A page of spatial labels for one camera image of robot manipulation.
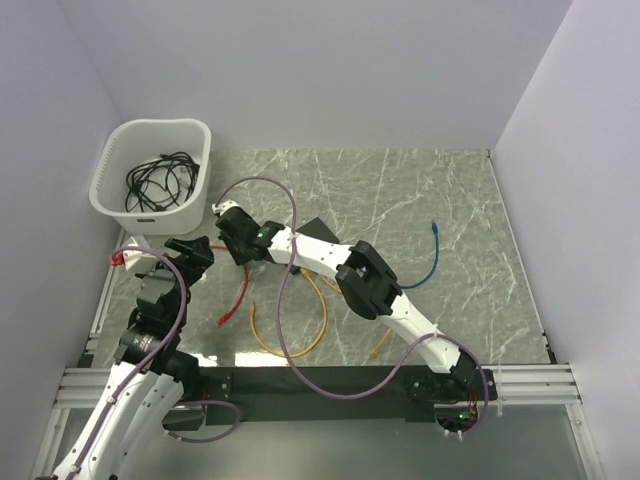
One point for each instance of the black network switch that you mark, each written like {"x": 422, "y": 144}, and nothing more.
{"x": 320, "y": 232}

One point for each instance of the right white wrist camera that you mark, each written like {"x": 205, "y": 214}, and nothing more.
{"x": 222, "y": 207}

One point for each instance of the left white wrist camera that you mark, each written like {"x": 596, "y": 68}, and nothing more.
{"x": 134, "y": 258}

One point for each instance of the white plastic basket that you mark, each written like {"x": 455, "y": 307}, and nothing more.
{"x": 153, "y": 176}

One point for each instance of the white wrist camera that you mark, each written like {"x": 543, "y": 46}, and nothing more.
{"x": 134, "y": 258}
{"x": 222, "y": 207}

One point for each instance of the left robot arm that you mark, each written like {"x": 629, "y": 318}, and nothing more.
{"x": 149, "y": 374}

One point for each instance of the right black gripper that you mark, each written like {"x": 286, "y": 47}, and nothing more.
{"x": 237, "y": 259}

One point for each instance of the aluminium rail frame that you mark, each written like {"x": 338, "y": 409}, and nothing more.
{"x": 479, "y": 294}

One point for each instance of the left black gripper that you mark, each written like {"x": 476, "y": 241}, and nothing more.
{"x": 196, "y": 256}

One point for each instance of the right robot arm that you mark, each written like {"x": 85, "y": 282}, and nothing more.
{"x": 367, "y": 283}

